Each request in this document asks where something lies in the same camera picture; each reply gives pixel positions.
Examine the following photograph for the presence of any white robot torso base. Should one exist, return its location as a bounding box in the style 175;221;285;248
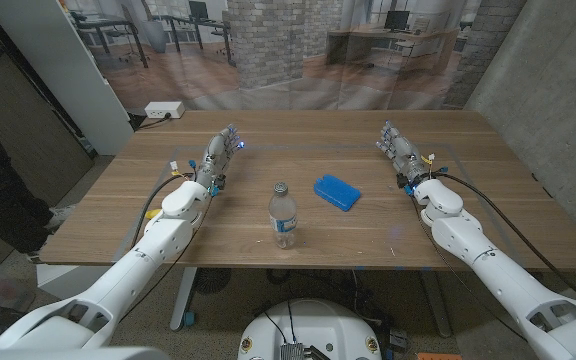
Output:
237;298;383;360

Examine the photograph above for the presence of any clear plastic water bottle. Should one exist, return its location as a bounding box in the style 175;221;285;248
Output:
267;181;298;250

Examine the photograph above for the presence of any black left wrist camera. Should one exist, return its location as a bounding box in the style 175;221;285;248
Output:
209;173;228;197

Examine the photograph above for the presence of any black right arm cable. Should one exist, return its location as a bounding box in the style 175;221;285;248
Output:
432;171;576;307

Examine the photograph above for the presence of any printed office backdrop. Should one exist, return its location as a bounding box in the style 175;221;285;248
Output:
62;0;527;111

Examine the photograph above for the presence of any white table leg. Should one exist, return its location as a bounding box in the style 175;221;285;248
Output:
420;269;453;339
169;266;199;332

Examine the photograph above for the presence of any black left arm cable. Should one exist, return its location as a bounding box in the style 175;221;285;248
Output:
130;172;197;251

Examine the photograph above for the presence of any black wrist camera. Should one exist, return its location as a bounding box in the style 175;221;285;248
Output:
395;172;415;196
209;173;228;197

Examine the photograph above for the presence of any blue ice pack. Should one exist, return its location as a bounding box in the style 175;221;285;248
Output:
313;173;362;212

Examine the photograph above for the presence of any white board panel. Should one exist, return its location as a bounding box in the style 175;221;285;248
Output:
0;0;135;156

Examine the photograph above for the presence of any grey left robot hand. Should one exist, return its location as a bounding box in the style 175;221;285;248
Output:
195;124;247;197

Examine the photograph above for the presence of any white power strip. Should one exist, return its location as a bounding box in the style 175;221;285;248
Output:
144;101;186;120

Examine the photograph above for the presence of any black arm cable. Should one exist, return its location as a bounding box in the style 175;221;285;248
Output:
432;171;576;307
130;172;197;251

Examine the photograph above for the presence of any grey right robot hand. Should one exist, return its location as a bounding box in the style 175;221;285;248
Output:
375;119;432;191

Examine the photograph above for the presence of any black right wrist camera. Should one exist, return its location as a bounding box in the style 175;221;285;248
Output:
395;172;415;196

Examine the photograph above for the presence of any round black floor fan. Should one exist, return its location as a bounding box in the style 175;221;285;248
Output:
193;267;233;295

